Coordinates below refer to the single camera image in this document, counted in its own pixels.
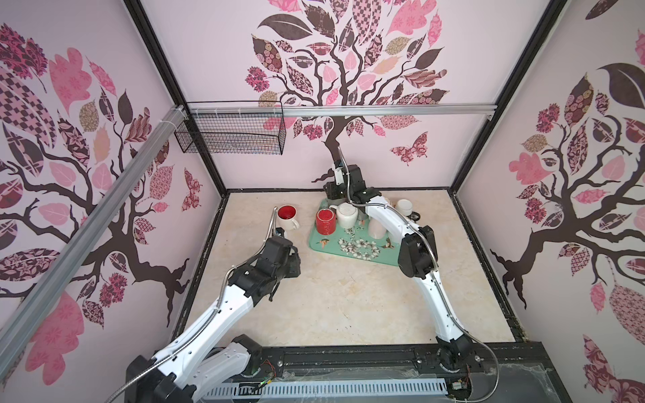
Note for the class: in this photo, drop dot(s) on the white slotted cable duct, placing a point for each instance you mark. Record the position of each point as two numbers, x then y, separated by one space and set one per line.
301 390

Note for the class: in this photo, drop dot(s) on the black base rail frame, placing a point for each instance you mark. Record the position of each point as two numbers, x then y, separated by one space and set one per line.
499 372

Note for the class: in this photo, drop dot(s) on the white mug red inside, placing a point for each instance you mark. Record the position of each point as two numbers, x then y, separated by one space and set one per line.
287 218

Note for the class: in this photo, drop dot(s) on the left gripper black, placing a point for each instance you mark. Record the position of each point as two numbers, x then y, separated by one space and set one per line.
294 262

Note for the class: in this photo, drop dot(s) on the pale pink mug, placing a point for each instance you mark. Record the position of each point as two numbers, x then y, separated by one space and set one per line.
376 230

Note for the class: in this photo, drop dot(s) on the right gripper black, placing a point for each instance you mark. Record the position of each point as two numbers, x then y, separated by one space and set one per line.
338 189

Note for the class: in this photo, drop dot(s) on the aluminium rail left wall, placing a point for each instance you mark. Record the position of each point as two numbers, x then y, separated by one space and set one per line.
18 331

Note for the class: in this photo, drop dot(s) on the black wire basket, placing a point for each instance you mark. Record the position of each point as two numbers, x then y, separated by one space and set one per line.
233 127

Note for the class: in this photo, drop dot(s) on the red mug black handle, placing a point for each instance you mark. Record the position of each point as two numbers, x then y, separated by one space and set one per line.
326 221

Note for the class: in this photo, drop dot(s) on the white ribbed base mug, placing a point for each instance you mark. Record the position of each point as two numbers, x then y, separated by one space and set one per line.
346 215

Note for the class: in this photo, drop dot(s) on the green floral serving tray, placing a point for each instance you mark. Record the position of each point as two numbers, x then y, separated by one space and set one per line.
356 243

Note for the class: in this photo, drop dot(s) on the white and black mug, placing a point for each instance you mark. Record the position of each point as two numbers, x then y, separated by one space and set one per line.
405 207

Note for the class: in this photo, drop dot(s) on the aluminium rail back wall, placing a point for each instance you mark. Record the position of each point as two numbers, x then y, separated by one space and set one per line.
346 111

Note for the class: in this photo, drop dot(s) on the aluminium rail wall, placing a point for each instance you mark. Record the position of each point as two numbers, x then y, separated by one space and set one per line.
18 331
346 111

